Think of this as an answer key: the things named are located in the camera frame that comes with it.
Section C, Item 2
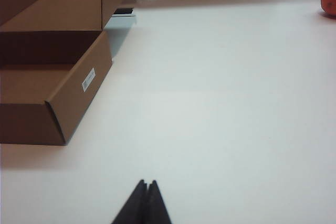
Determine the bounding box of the brown cardboard box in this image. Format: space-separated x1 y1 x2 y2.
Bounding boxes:
0 0 125 146

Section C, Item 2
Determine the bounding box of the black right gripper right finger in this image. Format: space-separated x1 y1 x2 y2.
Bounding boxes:
142 180 173 224

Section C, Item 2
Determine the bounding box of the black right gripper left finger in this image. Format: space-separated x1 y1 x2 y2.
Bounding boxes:
111 179 149 224

